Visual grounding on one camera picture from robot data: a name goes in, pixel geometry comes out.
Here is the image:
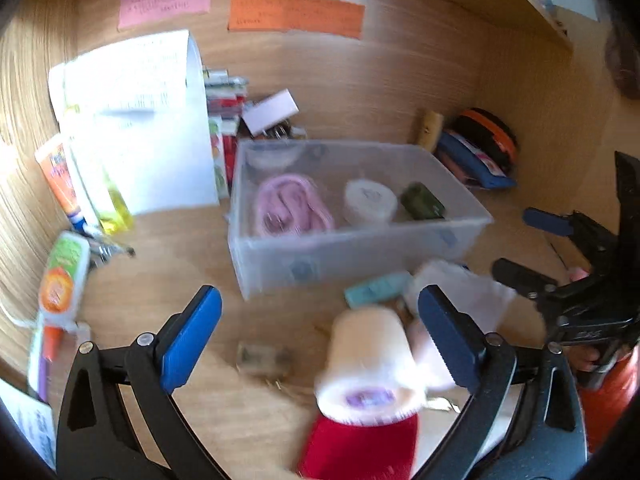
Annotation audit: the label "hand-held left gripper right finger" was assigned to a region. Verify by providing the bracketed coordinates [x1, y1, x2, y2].
[410, 284, 588, 480]

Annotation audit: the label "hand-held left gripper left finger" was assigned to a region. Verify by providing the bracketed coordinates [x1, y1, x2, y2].
[56, 284, 232, 480]

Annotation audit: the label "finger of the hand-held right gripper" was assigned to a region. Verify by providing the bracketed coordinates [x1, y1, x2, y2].
[491, 258, 561, 306]
[522, 207, 581, 239]

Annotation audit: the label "large white bandage roll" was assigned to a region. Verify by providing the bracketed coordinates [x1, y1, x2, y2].
[314, 305, 422, 427]

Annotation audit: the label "clear plastic storage box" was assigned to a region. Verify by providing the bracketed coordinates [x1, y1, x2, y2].
[228, 139, 495, 302]

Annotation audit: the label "wooden desktop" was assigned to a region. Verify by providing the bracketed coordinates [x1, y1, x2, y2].
[10, 85, 621, 480]

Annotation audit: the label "white gauze packet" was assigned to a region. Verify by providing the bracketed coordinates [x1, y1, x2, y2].
[407, 259, 517, 341]

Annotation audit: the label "small clear staple box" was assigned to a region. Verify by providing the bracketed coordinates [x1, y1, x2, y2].
[236, 341, 293, 380]

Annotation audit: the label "teal eraser block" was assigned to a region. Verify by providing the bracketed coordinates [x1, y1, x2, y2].
[345, 271, 412, 310]

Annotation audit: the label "blue pencil pouch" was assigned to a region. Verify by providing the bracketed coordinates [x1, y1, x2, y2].
[434, 130, 518, 192]

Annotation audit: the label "black orange round pouch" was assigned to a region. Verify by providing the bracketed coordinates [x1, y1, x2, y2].
[447, 107, 521, 177]

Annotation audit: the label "silver binder clips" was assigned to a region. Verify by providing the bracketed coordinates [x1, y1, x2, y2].
[80, 227, 137, 267]

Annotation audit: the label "dark green small case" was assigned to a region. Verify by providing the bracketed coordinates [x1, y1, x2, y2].
[400, 182, 447, 221]

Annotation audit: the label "red cloth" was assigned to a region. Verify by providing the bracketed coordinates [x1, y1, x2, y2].
[297, 412, 420, 480]

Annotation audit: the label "green orange glue pack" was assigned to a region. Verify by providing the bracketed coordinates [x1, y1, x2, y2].
[39, 231, 92, 333]

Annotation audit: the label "wooden block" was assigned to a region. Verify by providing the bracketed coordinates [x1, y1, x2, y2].
[413, 109, 445, 153]

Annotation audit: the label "yellow-green small bottle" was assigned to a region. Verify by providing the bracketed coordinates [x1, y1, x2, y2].
[95, 165, 136, 235]

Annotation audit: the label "small white tape roll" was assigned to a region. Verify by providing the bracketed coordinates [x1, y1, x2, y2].
[342, 178, 399, 227]

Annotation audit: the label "purple pen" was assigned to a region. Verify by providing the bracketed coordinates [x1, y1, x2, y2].
[36, 355, 51, 403]

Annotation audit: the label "white printed paper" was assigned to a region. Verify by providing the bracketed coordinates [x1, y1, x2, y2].
[0, 379, 57, 471]

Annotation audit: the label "orange glue tube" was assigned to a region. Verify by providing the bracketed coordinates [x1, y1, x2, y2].
[35, 135, 87, 226]

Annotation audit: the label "large white paper sheet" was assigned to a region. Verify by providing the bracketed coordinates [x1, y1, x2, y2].
[48, 29, 221, 216]

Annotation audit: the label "stack of colourful packets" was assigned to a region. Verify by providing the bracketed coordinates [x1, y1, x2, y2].
[202, 66, 251, 200]

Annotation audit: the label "wooden shelf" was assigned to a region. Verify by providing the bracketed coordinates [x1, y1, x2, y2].
[480, 0, 575, 52]

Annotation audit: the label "white card box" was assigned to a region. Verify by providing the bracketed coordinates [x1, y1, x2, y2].
[242, 89, 300, 136]

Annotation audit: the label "orange sticky note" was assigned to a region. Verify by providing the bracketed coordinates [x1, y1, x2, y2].
[228, 0, 366, 41]

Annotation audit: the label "pink coiled cable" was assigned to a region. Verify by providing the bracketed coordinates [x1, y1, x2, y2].
[252, 174, 336, 237]

